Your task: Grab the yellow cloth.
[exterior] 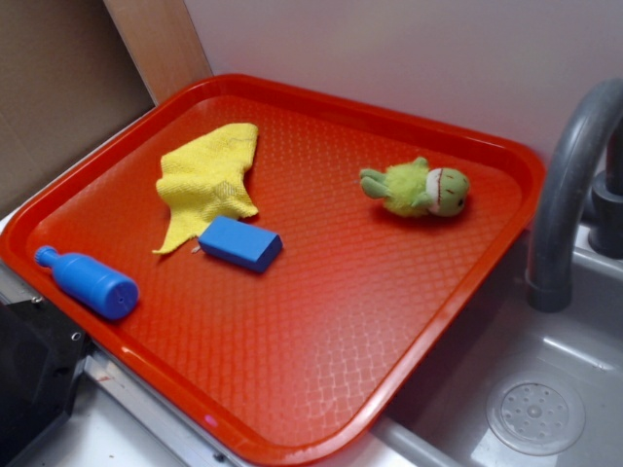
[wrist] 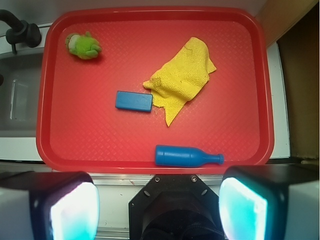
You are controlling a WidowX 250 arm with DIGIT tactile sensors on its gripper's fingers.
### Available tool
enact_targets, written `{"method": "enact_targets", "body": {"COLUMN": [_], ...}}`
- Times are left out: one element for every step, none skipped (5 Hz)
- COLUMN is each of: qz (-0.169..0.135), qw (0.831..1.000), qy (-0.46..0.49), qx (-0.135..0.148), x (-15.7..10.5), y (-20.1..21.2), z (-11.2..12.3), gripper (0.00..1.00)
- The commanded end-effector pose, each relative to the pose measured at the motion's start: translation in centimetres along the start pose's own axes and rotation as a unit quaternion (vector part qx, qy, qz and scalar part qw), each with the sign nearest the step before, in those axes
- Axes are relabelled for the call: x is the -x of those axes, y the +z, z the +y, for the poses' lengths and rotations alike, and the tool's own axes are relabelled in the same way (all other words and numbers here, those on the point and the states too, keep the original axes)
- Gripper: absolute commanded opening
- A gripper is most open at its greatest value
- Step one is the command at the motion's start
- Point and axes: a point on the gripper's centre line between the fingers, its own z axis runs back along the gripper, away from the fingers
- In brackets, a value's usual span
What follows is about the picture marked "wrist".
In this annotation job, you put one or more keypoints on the red plastic tray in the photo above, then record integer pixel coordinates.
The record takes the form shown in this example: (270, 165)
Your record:
(80, 129)

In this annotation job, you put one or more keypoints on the yellow cloth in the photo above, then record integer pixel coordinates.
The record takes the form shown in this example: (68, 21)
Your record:
(181, 79)

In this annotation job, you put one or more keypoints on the blue plastic bottle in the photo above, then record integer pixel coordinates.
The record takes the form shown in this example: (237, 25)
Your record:
(186, 157)

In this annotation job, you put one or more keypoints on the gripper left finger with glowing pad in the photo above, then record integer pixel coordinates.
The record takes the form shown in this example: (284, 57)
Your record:
(48, 206)

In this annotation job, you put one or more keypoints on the grey sink basin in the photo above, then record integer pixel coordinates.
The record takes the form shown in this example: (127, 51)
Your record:
(20, 76)

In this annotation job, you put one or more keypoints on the black faucet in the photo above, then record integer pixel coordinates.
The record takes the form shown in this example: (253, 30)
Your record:
(20, 31)

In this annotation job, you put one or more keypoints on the blue rectangular block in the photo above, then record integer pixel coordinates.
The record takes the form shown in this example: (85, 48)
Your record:
(134, 101)

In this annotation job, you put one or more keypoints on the green plush toy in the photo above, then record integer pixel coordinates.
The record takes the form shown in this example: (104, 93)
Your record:
(84, 46)

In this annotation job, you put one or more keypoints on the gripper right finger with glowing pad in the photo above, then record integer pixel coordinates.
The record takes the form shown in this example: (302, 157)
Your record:
(270, 202)

